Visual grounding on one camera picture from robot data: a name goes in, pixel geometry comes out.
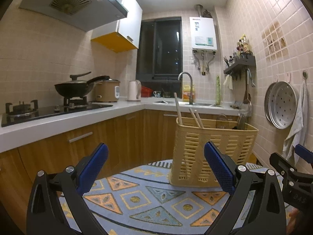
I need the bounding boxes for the red basket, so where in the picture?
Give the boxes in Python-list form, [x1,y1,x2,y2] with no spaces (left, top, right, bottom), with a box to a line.
[141,86,153,98]

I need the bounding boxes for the patterned blue table mat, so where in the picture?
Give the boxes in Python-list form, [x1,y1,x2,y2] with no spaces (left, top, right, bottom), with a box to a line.
[58,159,294,235]

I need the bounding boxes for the dark window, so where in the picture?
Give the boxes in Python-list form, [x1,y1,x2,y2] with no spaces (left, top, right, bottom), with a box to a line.
[136,17,183,98]

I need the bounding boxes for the steel kitchen faucet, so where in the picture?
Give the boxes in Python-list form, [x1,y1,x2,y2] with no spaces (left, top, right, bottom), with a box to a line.
[177,71,195,105]

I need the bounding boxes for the white water heater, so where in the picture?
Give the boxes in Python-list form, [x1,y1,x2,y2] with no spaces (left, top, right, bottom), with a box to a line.
[189,17,218,52]

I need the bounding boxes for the range hood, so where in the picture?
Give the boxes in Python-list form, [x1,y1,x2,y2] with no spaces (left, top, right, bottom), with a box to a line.
[20,0,128,32]

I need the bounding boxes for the white mug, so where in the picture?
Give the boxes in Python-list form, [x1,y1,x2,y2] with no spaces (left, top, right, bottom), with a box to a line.
[153,91,162,98]

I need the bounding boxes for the dark grey serving spoon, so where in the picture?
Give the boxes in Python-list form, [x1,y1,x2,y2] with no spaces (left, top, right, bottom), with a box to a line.
[233,113,248,130]

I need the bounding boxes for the black wall shelf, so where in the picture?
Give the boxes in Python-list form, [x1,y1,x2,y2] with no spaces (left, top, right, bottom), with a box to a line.
[223,55,256,75]

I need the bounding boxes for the clear spoon steel handle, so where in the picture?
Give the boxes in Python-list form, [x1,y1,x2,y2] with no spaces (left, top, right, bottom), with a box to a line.
[215,114,229,129]

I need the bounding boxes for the green patterned bottle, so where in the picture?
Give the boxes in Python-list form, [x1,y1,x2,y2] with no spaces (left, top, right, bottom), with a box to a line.
[215,75,221,105]

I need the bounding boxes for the black gas stove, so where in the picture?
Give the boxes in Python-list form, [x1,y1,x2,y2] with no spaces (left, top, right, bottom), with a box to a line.
[1,97,112,127]

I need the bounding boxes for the hanging ladle utensils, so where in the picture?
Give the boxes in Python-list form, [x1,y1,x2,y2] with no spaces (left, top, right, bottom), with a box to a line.
[243,68,256,104]

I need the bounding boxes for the black wok pan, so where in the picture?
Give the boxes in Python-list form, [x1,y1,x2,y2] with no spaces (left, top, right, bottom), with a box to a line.
[54,72,110,99]

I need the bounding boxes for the wooden chopstick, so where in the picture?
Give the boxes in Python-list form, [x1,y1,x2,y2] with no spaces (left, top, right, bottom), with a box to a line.
[195,110,204,128]
[189,107,201,128]

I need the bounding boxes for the wall hook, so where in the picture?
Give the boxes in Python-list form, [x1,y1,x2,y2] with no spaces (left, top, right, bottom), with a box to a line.
[302,70,308,80]

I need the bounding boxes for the steel steamer tray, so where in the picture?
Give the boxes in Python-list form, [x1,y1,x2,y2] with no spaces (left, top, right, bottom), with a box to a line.
[264,81,297,129]

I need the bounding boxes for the yellow detergent bottle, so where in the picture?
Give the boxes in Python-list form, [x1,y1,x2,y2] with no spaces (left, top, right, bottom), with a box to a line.
[182,84,195,102]

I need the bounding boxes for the grey hanging towel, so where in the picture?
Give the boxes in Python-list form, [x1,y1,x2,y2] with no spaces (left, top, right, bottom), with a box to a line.
[283,82,309,165]

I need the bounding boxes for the white electric kettle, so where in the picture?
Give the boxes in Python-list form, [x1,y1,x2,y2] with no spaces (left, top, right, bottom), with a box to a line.
[127,80,142,102]

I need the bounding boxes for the person's right hand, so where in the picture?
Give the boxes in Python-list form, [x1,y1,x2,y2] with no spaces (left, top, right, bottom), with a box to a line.
[286,209,311,235]

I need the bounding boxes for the white wall cabinet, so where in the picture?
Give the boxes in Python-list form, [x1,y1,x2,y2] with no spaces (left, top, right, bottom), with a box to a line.
[91,0,142,52]

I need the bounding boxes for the beige plastic utensil basket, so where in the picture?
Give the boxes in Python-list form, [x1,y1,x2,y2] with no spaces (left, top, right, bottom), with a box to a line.
[169,117,258,188]

